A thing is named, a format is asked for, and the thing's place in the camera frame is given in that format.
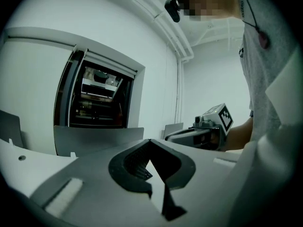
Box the person's head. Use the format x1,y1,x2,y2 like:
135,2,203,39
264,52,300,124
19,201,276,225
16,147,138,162
176,0,244,22

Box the person's grey shirt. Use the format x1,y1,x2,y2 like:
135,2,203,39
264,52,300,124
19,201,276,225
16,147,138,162
237,0,301,143

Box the wide dark desk divider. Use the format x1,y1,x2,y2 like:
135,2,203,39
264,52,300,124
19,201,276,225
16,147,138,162
53,125,144,156

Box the dark pendant on cord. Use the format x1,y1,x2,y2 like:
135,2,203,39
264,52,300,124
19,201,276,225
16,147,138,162
239,0,271,50

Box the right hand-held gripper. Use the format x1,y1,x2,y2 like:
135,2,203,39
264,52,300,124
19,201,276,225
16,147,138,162
164,103,234,151

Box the black head camera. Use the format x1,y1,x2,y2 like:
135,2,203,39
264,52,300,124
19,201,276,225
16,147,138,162
164,0,189,23

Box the white roller blind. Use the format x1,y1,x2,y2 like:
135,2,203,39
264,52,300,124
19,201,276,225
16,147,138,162
82,48,138,79
0,37,78,148

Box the dark window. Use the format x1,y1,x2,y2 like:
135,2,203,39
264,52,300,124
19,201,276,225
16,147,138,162
53,51,133,129

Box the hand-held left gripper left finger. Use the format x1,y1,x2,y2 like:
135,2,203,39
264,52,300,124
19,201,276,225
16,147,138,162
29,139,166,227

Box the person's right forearm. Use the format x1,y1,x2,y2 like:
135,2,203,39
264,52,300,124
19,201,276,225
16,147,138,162
224,116,255,152

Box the white ceiling pipes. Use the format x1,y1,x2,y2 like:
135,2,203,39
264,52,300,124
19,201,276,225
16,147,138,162
113,0,246,127

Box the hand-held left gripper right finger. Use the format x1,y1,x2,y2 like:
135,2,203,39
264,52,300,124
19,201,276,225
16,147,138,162
149,139,240,227

